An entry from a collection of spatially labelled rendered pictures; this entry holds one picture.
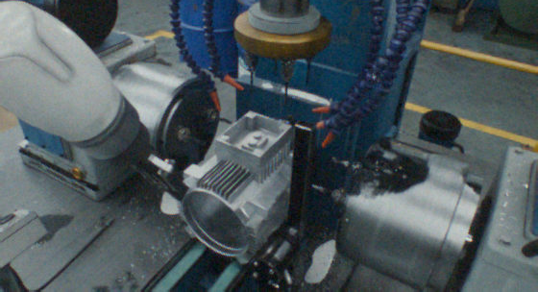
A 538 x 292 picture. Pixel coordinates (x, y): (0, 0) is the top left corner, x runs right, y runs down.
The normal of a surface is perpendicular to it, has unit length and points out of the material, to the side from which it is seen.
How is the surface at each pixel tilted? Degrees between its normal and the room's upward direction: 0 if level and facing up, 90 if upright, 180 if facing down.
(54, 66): 84
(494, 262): 90
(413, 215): 47
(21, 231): 64
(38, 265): 0
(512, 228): 0
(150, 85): 21
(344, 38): 90
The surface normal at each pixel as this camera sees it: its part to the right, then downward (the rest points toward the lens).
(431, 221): -0.35, -0.19
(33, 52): 0.73, 0.21
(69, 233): 0.03, -0.81
